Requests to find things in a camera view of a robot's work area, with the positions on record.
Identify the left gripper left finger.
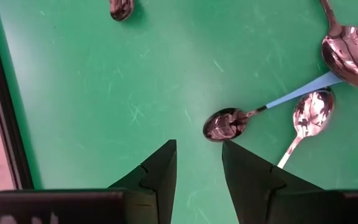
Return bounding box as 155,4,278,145
0,139,178,224

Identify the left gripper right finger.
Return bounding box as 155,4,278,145
221,139,358,224

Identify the blue-handled spoon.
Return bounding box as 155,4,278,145
203,70,344,143

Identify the pile of metal cutlery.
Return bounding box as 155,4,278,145
318,0,358,91

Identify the metal spoon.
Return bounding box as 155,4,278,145
109,0,135,22

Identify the green table mat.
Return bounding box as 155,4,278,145
0,0,358,224

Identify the black table frame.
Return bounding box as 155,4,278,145
0,0,34,190

